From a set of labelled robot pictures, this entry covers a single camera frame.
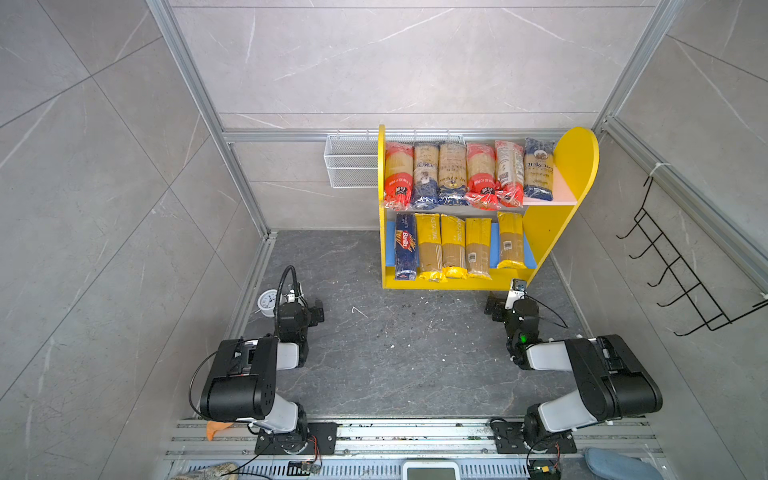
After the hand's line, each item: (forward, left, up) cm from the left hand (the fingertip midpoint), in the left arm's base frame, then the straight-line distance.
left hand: (299, 295), depth 93 cm
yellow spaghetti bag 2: (+11, -68, +12) cm, 70 cm away
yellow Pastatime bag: (+14, -50, +11) cm, 53 cm away
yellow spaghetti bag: (+11, -58, +10) cm, 60 cm away
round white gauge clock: (+1, +11, -4) cm, 12 cm away
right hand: (-2, -66, +1) cm, 66 cm away
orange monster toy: (-35, +17, -4) cm, 39 cm away
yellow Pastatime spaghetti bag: (+10, -42, +10) cm, 44 cm away
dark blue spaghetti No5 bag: (+8, -34, +12) cm, 37 cm away
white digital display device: (-47, -37, -1) cm, 59 cm away
